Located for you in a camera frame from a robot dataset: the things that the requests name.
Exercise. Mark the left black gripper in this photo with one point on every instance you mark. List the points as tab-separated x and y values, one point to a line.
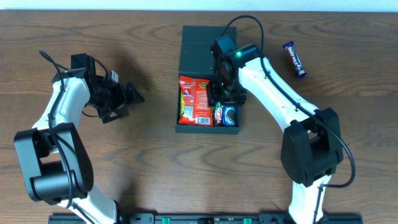
121	99

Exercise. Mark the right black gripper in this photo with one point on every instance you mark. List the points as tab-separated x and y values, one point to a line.
226	97

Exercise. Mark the red green candy pack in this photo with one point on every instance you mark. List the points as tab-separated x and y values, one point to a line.
218	114

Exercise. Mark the blue Oreo cookie pack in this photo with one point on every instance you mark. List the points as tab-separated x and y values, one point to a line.
229	116

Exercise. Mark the red snack bag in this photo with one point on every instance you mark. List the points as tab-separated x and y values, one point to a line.
197	112

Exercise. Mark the black gift box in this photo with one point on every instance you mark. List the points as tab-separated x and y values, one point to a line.
197	61

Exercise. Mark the yellow snack bag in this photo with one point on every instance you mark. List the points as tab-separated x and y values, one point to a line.
182	105

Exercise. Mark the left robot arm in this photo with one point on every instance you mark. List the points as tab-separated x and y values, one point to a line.
55	165

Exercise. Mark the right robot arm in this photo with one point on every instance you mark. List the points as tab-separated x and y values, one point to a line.
311	148

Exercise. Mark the purple Dairy Milk bar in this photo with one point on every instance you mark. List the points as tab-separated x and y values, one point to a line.
289	48

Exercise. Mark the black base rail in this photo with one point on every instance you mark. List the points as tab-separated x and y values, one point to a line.
262	218

